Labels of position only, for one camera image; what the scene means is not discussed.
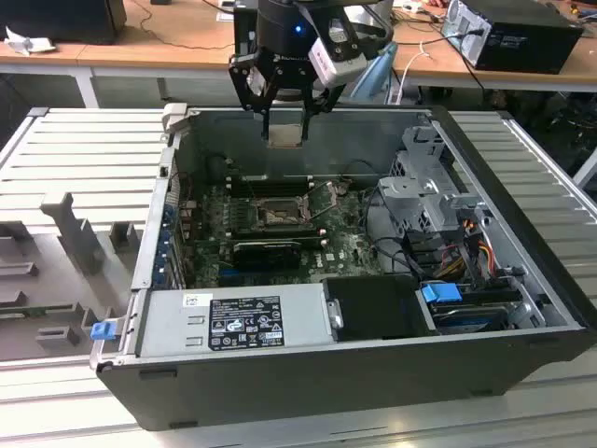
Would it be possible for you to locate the grey parts rack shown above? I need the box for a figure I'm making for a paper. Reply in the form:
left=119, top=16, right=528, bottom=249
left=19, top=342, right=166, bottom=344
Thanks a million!
left=0, top=190, right=146, bottom=361

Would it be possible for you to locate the large black equipment box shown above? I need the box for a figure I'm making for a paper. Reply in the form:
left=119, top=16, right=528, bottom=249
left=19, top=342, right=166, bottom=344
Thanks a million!
left=0, top=0, right=128, bottom=47

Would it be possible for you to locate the grey metal drive cage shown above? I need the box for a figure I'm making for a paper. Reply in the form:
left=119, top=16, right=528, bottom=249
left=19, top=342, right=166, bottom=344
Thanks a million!
left=376, top=124, right=470, bottom=234

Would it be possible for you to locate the blue case latch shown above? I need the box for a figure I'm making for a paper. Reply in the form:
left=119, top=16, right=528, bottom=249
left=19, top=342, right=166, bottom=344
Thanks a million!
left=90, top=321, right=116, bottom=342

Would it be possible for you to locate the wooden desk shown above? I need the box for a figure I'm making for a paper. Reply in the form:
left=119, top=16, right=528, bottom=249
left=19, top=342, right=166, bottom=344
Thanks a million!
left=0, top=0, right=597, bottom=109

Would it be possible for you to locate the CPU socket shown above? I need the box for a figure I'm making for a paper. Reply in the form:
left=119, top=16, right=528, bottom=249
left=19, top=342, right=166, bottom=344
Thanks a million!
left=254, top=198, right=309, bottom=230

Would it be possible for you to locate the grey case hinge latch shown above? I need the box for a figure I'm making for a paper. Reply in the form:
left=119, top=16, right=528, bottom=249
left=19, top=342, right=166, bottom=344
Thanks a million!
left=160, top=103, right=189, bottom=135

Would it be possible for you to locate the orange yellow wire bundle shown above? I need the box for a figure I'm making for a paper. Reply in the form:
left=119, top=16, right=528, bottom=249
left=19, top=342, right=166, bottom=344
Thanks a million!
left=437, top=241, right=498, bottom=282

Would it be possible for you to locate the crumpled white paper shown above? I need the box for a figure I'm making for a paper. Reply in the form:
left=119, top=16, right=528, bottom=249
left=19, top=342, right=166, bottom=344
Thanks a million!
left=3, top=25, right=58, bottom=57

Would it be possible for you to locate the black RAM slot bank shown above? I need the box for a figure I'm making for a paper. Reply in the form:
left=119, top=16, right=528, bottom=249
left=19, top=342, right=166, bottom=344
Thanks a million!
left=226, top=173, right=312, bottom=198
left=225, top=222, right=327, bottom=248

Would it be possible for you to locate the silver CPU plate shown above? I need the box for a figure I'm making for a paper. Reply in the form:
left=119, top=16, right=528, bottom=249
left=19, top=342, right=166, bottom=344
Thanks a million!
left=266, top=122, right=305, bottom=150

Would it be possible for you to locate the small black box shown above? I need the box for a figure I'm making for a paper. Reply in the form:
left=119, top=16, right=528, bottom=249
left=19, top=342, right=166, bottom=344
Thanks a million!
left=232, top=4, right=260, bottom=60

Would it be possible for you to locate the black desktop computer with vents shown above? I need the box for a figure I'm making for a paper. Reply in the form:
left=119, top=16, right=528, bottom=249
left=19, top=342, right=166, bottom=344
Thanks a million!
left=442, top=0, right=586, bottom=76

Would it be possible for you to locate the hard disk with blue carrier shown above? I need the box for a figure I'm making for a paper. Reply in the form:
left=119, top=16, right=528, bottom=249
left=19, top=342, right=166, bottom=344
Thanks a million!
left=418, top=281, right=510, bottom=335

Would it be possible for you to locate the grey power supply unit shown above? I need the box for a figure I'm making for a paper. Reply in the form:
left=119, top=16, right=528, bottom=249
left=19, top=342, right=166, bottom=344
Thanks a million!
left=136, top=282, right=338, bottom=360

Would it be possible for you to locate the white cable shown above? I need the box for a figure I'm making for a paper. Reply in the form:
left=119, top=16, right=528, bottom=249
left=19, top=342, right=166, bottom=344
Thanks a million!
left=385, top=40, right=433, bottom=105

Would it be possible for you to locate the black open PC case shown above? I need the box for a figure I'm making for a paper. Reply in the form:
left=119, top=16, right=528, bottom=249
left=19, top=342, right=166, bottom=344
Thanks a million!
left=88, top=103, right=597, bottom=433

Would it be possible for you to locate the black graphics card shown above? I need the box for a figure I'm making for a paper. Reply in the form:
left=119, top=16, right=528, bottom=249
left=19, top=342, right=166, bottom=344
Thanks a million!
left=231, top=239, right=302, bottom=273

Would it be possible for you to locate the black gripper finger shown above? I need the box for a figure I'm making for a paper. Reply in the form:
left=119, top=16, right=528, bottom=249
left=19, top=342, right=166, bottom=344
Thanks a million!
left=299, top=82, right=347, bottom=142
left=228, top=52, right=282, bottom=141

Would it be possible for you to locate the black looped wire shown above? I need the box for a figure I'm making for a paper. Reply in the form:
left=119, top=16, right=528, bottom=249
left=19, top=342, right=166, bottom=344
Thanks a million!
left=362, top=185, right=423, bottom=277

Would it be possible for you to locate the green motherboard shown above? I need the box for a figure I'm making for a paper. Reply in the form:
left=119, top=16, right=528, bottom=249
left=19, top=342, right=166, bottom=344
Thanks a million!
left=179, top=176, right=388, bottom=288

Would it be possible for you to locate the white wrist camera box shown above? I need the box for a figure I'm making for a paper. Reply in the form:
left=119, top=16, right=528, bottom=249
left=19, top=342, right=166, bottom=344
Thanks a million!
left=307, top=15, right=368, bottom=90

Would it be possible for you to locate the metal socket cover frame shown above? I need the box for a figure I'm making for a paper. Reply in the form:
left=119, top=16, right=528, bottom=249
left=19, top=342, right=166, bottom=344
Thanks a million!
left=301, top=179, right=338, bottom=221

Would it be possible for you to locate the black plastic air shroud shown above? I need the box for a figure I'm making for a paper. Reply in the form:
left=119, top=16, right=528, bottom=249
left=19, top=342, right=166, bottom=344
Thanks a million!
left=320, top=273, right=440, bottom=343

